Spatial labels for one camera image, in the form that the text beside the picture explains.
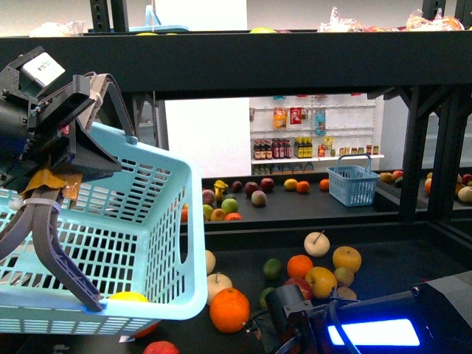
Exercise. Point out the black fruit display shelf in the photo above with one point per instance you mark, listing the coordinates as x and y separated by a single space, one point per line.
430 71

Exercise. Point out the white wall shelf with bottles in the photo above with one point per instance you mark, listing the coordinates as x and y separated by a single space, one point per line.
307 134

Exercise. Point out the light teal plastic shopping basket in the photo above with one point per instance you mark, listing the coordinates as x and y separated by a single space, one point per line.
140 230

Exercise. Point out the yellow starfruit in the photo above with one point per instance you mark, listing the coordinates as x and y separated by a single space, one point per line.
220 188

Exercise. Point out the white pear lying sideways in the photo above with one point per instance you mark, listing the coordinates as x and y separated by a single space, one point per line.
210 262

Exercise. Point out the yellow asian pear back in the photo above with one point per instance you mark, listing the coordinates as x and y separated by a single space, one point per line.
347 257

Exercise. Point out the green lime upper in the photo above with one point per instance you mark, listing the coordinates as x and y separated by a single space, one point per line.
272 269

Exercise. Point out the yellow lemon back shelf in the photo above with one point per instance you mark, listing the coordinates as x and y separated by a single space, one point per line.
290 184

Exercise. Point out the yellow lemon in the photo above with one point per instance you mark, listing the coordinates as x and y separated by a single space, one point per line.
129 296

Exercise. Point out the red pomegranate apple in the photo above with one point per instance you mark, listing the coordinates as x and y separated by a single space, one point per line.
161 347

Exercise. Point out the white price tag sticker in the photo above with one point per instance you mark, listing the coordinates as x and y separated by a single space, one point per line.
126 339

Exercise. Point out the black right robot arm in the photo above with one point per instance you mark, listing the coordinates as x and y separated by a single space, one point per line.
431 317

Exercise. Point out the small orange tangerine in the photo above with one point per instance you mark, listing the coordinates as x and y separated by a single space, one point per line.
299 265

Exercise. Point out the small blue plastic basket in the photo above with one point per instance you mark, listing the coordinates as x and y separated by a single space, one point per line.
353 185

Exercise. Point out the white zip tie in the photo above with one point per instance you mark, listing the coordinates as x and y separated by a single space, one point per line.
17 203

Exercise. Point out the yellow asian pear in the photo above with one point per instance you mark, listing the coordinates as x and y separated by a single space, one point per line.
322 281
347 257

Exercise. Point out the grey basket handle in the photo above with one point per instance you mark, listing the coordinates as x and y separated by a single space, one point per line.
41 222

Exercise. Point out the small yellow-green fruit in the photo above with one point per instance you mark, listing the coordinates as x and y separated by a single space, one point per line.
344 277

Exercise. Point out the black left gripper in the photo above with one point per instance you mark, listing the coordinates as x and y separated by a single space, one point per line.
38 132

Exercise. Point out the orange back shelf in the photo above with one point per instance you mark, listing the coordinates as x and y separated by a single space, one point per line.
303 187

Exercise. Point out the red apple back shelf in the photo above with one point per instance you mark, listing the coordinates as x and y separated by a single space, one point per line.
267 184

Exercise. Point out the orange persimmon green calyx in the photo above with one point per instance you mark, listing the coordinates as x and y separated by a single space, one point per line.
147 331

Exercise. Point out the white apple with stem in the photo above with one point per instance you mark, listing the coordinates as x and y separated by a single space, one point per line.
216 283

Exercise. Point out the yellow tape on handle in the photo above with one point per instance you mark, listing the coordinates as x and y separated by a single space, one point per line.
68 183

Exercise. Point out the white pear back right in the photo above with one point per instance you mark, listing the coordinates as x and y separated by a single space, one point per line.
316 244

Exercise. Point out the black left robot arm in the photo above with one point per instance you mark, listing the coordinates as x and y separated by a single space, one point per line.
50 132

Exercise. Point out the peach back shelf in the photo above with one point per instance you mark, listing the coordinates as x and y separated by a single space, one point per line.
258 198

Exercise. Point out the yellow asian pear front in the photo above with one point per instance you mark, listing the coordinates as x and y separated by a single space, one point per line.
322 281

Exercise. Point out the orange near blue basket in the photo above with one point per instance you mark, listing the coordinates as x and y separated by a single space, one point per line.
324 185

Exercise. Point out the green lime lower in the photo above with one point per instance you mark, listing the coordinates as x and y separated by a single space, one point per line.
262 297

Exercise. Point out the large round orange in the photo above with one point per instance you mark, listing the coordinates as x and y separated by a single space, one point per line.
229 310

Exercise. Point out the green lime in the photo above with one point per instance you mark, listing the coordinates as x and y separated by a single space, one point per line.
262 297
272 269

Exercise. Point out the dark red apple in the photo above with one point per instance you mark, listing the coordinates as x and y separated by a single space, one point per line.
250 187

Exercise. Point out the olive yellow fruit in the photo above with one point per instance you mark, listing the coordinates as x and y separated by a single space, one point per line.
346 293

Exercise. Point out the green apple back shelf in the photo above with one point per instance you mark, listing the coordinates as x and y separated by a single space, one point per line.
229 205

